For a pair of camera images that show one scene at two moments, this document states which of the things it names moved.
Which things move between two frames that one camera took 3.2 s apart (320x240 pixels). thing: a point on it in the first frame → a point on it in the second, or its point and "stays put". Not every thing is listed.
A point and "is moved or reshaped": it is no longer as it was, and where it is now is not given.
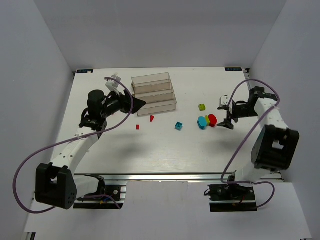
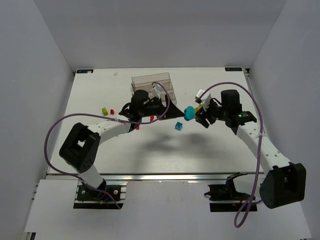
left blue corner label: x=84 y=71 stays put
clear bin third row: x=150 y=88 stays put
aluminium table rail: x=180 y=176 stays put
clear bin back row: x=152 y=79 stays put
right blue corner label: x=233 y=69 stays put
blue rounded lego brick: x=202 y=122 is moved or reshaped
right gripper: x=230 y=114 → x=204 y=116
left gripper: x=126 y=102 → x=161 y=110
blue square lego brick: x=178 y=125 stays put
